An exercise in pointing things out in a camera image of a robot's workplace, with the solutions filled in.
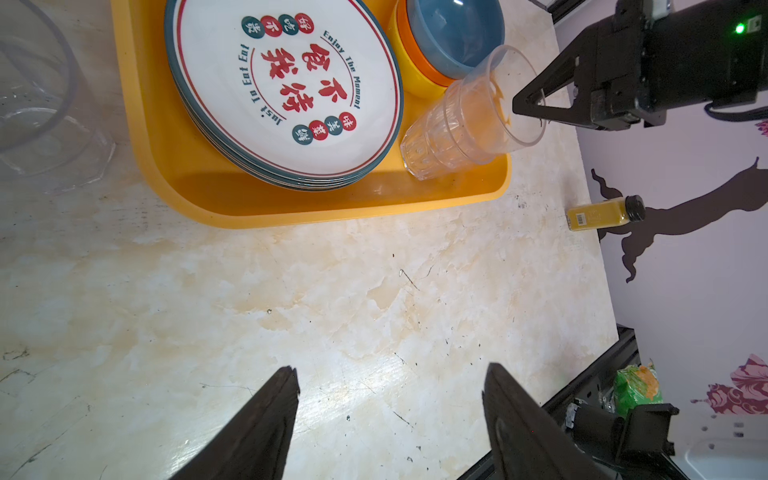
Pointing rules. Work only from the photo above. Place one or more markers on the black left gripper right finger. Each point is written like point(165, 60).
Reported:
point(526, 443)

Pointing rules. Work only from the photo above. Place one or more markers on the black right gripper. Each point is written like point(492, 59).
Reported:
point(633, 68)

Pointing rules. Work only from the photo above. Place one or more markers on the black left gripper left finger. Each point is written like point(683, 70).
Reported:
point(255, 443)

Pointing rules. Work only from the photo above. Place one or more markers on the clear plastic cup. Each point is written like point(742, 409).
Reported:
point(473, 123)
point(53, 136)

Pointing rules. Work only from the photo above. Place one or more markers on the blue grey bowl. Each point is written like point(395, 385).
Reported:
point(455, 36)

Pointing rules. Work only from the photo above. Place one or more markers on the orange bowl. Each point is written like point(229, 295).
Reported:
point(420, 60)

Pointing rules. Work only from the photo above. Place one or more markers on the white plate dark green rim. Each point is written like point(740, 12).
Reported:
point(270, 180)

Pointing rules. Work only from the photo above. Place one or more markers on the yellow plastic bin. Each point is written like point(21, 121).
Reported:
point(192, 177)

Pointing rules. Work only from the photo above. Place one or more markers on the green snack bag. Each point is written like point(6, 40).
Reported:
point(636, 385)

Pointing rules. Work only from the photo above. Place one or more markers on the yellow bottle right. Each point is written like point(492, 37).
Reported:
point(612, 213)

